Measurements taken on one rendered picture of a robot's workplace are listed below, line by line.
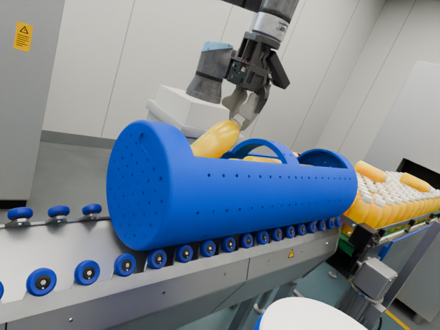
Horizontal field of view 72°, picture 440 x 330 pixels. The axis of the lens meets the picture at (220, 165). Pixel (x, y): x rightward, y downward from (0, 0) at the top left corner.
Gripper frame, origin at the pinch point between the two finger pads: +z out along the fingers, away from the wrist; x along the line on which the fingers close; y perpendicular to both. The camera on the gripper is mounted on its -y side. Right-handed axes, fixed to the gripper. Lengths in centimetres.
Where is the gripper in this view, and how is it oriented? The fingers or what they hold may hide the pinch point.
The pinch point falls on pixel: (239, 122)
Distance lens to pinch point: 76.7
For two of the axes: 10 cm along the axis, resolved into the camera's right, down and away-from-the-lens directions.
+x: 6.1, 4.6, -6.5
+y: -7.2, -0.3, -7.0
